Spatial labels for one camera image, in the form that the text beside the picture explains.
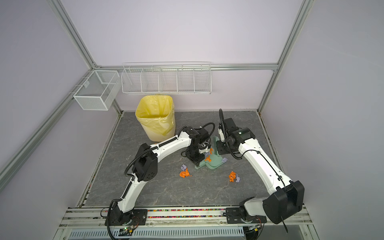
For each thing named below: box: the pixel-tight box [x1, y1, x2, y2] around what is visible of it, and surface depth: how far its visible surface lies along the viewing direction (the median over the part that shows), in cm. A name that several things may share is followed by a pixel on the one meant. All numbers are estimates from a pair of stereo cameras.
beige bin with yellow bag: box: [135, 95, 176, 142], surface depth 96 cm
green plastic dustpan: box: [195, 149, 228, 170], surface depth 93 cm
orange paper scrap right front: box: [228, 171, 237, 183], surface depth 87 cm
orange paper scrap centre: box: [179, 167, 192, 178], surface depth 89 cm
